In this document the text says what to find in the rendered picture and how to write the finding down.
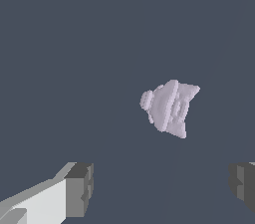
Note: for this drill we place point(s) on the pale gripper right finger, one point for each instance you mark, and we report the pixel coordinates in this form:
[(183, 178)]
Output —
[(245, 181)]

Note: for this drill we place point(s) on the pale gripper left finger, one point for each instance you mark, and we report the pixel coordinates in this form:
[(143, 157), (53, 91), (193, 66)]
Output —
[(50, 198)]

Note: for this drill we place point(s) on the pale lilac bell-shaped object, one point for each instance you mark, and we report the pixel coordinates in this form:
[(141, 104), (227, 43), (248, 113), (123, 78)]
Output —
[(169, 108)]

